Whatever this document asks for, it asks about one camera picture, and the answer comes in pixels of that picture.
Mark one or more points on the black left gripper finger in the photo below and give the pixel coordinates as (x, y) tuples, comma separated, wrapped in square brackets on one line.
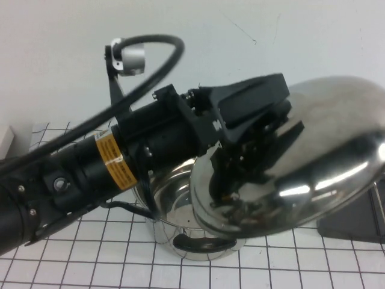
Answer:
[(286, 110), (287, 130)]

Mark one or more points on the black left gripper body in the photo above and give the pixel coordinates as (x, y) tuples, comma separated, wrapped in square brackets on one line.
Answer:
[(240, 105)]

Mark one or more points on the stainless steel cooking pot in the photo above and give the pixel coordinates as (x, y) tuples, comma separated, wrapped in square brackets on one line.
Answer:
[(168, 195)]

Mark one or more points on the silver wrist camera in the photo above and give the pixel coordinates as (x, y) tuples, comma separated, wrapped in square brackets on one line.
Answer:
[(132, 57)]

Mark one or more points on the steel pot lid black knob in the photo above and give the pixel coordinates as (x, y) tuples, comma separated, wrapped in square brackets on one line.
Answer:
[(331, 120)]

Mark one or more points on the dark grey rack tray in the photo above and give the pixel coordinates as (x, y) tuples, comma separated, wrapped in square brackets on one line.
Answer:
[(346, 228)]

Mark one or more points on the white furniture panel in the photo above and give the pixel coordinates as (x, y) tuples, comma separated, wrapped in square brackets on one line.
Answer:
[(6, 135)]

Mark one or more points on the white grid tablecloth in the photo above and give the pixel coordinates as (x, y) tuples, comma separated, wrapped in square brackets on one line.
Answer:
[(90, 256)]

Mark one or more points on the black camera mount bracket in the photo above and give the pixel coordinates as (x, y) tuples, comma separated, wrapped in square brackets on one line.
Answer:
[(114, 87)]

